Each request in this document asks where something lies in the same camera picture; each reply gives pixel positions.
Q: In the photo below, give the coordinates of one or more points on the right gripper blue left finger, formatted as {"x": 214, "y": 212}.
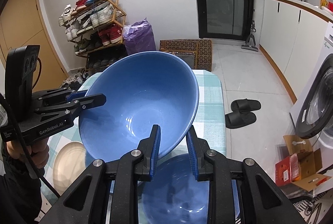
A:
{"x": 149, "y": 148}

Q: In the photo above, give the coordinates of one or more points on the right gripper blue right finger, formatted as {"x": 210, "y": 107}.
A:
{"x": 202, "y": 158}

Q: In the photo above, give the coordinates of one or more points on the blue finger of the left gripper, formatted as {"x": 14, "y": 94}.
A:
{"x": 75, "y": 95}

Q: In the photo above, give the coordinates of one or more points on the beige plate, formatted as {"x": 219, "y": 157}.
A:
{"x": 68, "y": 165}

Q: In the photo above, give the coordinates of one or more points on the large blue bowl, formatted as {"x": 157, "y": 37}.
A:
{"x": 141, "y": 90}

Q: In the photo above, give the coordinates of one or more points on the white kitchen cabinet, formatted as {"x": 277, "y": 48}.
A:
{"x": 291, "y": 39}

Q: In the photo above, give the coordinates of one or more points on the teal checkered tablecloth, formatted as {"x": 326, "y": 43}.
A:
{"x": 209, "y": 124}

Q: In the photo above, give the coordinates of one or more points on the right black slipper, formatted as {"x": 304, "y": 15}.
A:
{"x": 237, "y": 119}

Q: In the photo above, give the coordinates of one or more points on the black slipper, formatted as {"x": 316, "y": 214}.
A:
{"x": 245, "y": 105}
{"x": 237, "y": 119}

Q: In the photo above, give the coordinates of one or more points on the wooden shoe rack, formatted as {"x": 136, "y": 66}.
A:
{"x": 82, "y": 27}

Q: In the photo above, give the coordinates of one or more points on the red high-top shoes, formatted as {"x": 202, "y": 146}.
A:
{"x": 111, "y": 34}

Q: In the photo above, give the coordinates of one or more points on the left black slipper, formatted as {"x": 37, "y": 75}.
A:
{"x": 245, "y": 105}

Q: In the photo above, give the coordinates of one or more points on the purple plastic bag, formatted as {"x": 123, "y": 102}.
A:
{"x": 139, "y": 37}

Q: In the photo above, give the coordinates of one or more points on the red sneaker on rack top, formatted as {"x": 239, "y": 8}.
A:
{"x": 80, "y": 4}

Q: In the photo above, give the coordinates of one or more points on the yellow wooden door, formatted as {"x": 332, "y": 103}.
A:
{"x": 22, "y": 24}

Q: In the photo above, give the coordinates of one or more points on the red orange fruit box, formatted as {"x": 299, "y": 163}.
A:
{"x": 301, "y": 167}

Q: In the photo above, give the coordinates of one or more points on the patterned cardboard box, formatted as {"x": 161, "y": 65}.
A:
{"x": 200, "y": 49}

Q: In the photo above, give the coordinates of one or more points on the white washing machine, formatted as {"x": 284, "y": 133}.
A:
{"x": 312, "y": 112}

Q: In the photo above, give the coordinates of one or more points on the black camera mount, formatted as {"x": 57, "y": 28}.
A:
{"x": 21, "y": 64}

